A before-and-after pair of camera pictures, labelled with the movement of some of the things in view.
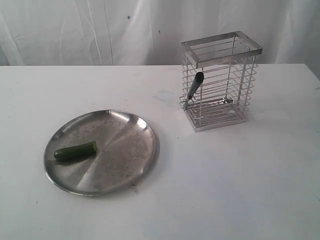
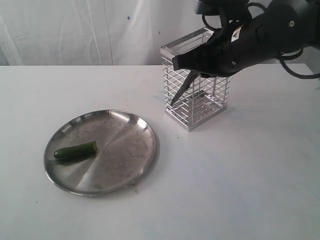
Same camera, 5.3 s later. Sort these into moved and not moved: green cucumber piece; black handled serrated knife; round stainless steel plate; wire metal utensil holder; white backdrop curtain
Moved: wire metal utensil holder; black handled serrated knife
Not moved: white backdrop curtain; green cucumber piece; round stainless steel plate
